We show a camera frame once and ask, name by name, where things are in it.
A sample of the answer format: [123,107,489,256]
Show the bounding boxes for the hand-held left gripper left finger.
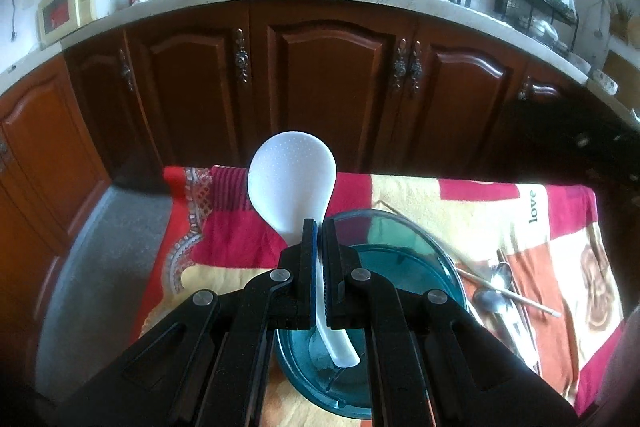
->
[65,218,318,427]

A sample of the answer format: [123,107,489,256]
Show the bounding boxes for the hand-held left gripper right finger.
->
[320,218,581,427]

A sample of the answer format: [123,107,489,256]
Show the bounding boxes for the teal plastic utensil holder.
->
[274,209,471,423]

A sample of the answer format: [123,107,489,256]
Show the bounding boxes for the wooden chopstick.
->
[496,249,535,348]
[382,201,481,275]
[456,269,561,319]

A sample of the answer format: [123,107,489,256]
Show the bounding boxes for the white rice paddle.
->
[247,132,361,368]

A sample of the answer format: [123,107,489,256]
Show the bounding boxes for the printed blanket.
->
[131,164,626,427]

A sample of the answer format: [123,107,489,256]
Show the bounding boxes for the wooden base cabinets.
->
[0,0,640,258]

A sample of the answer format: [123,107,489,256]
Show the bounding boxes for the patterned bowl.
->
[587,72,619,96]

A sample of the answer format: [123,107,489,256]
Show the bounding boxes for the black dish rack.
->
[495,0,581,52]

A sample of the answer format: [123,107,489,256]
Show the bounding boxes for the cream microwave oven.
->
[37,0,101,49]

